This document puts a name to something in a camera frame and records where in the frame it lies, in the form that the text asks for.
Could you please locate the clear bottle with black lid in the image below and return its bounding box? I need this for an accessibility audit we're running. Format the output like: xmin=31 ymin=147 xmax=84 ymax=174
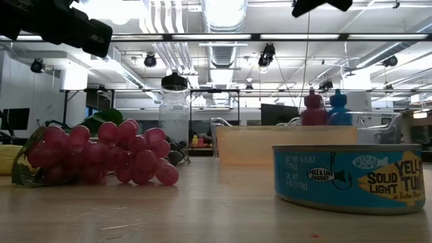
xmin=158 ymin=72 xmax=190 ymax=149

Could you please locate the red toy grape bunch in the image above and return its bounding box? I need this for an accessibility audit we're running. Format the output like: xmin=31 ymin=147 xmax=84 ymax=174
xmin=11 ymin=118 xmax=180 ymax=187

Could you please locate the thin hanging cable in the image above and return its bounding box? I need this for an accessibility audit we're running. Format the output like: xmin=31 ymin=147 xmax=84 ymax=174
xmin=298 ymin=11 xmax=311 ymax=112

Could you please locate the blue tuna can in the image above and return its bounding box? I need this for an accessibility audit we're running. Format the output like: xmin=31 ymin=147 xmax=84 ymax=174
xmin=271 ymin=144 xmax=427 ymax=215

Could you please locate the green potted plant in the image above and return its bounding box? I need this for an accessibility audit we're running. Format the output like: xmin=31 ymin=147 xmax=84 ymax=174
xmin=80 ymin=108 xmax=124 ymax=136

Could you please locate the black aluminium rig frame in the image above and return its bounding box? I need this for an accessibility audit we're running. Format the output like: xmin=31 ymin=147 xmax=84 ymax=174
xmin=0 ymin=32 xmax=432 ymax=43

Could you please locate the dark purple toy grape bunch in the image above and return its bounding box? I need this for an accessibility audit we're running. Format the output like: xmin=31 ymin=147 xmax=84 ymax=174
xmin=164 ymin=135 xmax=188 ymax=167

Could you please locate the blue squeeze bottle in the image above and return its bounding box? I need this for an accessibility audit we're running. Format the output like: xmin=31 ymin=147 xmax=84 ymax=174
xmin=326 ymin=88 xmax=354 ymax=126

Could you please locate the clear plastic bin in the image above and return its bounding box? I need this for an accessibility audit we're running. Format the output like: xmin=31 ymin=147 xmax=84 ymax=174
xmin=209 ymin=117 xmax=237 ymax=159
xmin=276 ymin=111 xmax=404 ymax=145

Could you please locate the black metal background frame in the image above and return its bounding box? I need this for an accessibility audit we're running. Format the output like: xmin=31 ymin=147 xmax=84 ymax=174
xmin=59 ymin=88 xmax=432 ymax=136

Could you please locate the magenta squeeze bottle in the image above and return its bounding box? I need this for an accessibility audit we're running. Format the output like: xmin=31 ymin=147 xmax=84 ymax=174
xmin=300 ymin=88 xmax=327 ymax=126

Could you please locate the silver ventilation duct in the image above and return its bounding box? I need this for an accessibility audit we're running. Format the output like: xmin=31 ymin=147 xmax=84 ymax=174
xmin=201 ymin=0 xmax=249 ymax=107

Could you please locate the yellow toy banana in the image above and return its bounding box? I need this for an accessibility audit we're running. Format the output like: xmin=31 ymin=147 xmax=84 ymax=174
xmin=0 ymin=144 xmax=20 ymax=176

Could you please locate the black computer monitor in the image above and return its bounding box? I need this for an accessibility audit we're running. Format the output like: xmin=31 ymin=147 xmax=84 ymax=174
xmin=260 ymin=103 xmax=300 ymax=126
xmin=0 ymin=107 xmax=30 ymax=131

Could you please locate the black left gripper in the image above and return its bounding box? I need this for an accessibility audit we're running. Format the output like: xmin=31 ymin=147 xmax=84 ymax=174
xmin=0 ymin=0 xmax=113 ymax=58

